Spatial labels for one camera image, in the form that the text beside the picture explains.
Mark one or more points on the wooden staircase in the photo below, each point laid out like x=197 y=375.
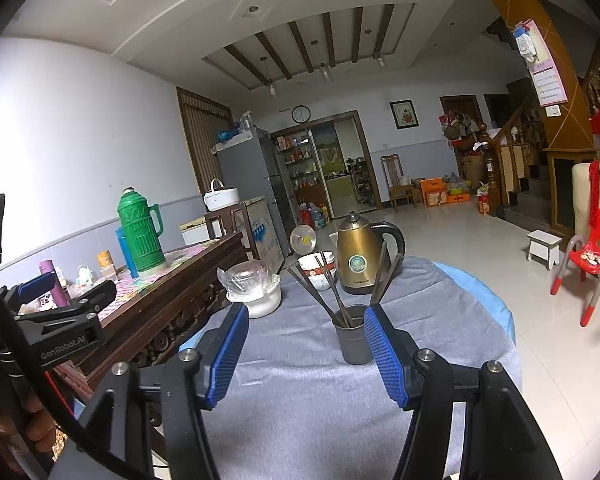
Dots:
x=520 y=160

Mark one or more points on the blue plastic cup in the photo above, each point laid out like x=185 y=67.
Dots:
x=125 y=255

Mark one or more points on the grey tablecloth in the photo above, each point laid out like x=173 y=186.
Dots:
x=305 y=385

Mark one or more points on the blue tablecloth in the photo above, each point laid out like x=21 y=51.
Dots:
x=490 y=305

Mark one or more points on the grey refrigerator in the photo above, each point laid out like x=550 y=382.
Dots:
x=250 y=170

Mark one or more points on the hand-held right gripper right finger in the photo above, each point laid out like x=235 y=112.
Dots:
x=385 y=355

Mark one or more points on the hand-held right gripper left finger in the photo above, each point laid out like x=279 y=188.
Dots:
x=227 y=355

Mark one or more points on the brown window curtain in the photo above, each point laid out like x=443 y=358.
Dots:
x=200 y=145

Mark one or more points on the round wall clock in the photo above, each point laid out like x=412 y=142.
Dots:
x=301 y=114

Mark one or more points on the white box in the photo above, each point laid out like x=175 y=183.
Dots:
x=192 y=230

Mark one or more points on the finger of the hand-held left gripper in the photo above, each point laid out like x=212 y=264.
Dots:
x=87 y=297
x=30 y=287

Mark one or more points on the shelf with bottles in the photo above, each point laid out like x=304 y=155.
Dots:
x=297 y=160

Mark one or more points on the framed wall picture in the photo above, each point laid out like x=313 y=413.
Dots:
x=404 y=114

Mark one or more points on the green thermos flask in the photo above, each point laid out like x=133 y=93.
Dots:
x=140 y=240

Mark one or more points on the clear plastic bag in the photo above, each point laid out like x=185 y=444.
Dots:
x=247 y=277

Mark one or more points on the small white stool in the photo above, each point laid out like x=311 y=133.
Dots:
x=544 y=245

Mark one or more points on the blue water jug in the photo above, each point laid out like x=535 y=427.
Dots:
x=320 y=219

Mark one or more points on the orange cardboard box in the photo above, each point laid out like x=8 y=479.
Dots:
x=435 y=194

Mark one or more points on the orange jar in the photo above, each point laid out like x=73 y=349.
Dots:
x=106 y=265

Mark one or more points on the purple bottle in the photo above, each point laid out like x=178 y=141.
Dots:
x=55 y=280

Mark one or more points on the grey metal chopstick holder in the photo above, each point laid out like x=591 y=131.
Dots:
x=352 y=345

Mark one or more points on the carved wooden sideboard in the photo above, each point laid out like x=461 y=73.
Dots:
x=170 y=305

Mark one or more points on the white pot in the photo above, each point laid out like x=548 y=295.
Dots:
x=262 y=302

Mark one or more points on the gold electric kettle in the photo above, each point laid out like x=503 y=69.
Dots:
x=360 y=255

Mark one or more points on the person's left hand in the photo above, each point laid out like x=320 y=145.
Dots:
x=37 y=425

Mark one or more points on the bundle of dark chopsticks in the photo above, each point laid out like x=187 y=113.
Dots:
x=386 y=280

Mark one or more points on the white bowl red pattern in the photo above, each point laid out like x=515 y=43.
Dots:
x=330 y=271

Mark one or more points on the small round white fan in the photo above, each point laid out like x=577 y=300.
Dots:
x=302 y=240

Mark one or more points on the dark wooden chair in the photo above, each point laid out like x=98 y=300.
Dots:
x=225 y=225

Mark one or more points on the pink wall calendar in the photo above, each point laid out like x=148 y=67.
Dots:
x=547 y=80

